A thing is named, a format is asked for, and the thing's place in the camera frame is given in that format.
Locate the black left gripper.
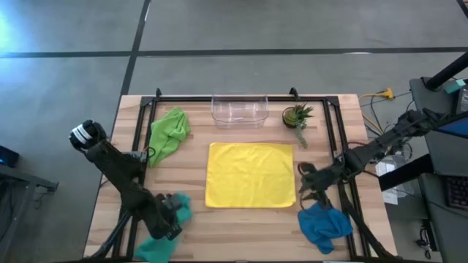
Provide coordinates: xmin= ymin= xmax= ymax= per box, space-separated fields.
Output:
xmin=145 ymin=199 xmax=183 ymax=241

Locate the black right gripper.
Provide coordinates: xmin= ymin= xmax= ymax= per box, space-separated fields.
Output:
xmin=298 ymin=162 xmax=347 ymax=212

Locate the teal microfiber towel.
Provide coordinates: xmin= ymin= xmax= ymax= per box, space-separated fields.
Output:
xmin=134 ymin=191 xmax=194 ymax=263

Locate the yellow microfiber towel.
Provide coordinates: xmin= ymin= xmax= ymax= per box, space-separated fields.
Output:
xmin=204 ymin=142 xmax=297 ymax=209

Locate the green microfiber towel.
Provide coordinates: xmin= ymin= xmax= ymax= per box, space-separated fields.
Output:
xmin=148 ymin=106 xmax=192 ymax=168

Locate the blue microfiber towel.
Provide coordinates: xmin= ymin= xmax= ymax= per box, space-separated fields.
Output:
xmin=297 ymin=199 xmax=354 ymax=256

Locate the white box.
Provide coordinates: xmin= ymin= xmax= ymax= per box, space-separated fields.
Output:
xmin=374 ymin=155 xmax=415 ymax=205

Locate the potted succulent plant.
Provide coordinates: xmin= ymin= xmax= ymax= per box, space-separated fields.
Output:
xmin=282 ymin=102 xmax=315 ymax=149

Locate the black desk crossbar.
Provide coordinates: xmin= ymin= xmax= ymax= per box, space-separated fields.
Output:
xmin=378 ymin=153 xmax=434 ymax=192

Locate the clear plastic bin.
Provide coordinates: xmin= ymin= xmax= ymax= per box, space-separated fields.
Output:
xmin=211 ymin=94 xmax=270 ymax=130

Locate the grey desk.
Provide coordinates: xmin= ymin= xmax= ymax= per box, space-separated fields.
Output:
xmin=418 ymin=173 xmax=468 ymax=263
xmin=409 ymin=76 xmax=468 ymax=177

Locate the black keyboard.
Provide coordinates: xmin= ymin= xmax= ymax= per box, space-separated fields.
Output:
xmin=445 ymin=176 xmax=468 ymax=211

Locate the dark side table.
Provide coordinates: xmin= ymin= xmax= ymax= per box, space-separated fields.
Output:
xmin=0 ymin=162 xmax=59 ymax=263

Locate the laptop with blue screen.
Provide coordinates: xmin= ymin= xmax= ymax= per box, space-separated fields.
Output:
xmin=431 ymin=109 xmax=468 ymax=140

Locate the blue-lit device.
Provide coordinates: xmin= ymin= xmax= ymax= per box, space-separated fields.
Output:
xmin=0 ymin=145 xmax=20 ymax=168

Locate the teal box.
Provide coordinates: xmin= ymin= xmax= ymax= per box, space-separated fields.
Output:
xmin=444 ymin=79 xmax=467 ymax=94

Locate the black pole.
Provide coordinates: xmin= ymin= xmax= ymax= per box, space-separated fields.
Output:
xmin=425 ymin=50 xmax=468 ymax=91

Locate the yellow cable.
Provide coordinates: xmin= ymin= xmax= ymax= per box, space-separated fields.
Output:
xmin=358 ymin=93 xmax=385 ymax=127

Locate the black cable bundle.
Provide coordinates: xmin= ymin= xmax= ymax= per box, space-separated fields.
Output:
xmin=415 ymin=218 xmax=434 ymax=260

